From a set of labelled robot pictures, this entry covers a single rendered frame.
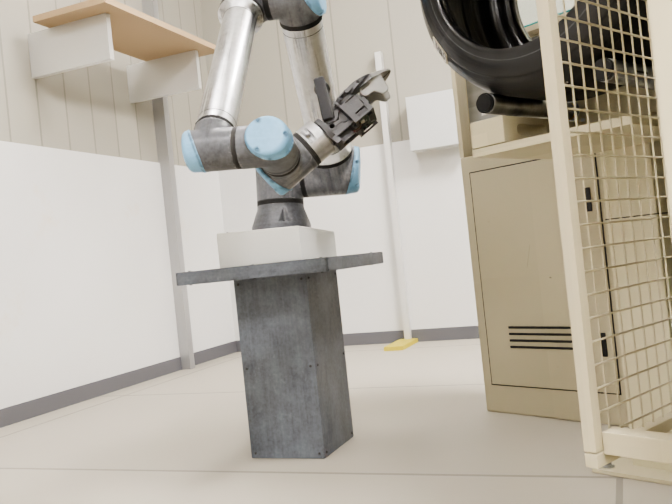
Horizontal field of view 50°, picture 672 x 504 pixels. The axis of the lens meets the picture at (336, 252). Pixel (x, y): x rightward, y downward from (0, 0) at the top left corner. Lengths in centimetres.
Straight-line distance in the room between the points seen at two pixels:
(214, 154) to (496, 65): 62
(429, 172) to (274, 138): 325
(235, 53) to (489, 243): 119
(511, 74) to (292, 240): 90
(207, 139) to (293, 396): 98
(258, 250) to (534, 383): 101
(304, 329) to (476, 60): 98
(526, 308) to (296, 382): 81
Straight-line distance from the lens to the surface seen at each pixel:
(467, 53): 165
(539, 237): 243
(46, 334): 381
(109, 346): 415
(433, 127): 457
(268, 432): 231
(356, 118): 162
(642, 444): 97
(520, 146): 159
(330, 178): 225
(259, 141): 149
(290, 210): 227
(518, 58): 157
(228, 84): 168
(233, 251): 227
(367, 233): 479
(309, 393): 222
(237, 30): 184
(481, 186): 256
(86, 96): 430
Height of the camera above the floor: 60
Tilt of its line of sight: level
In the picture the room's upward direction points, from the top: 6 degrees counter-clockwise
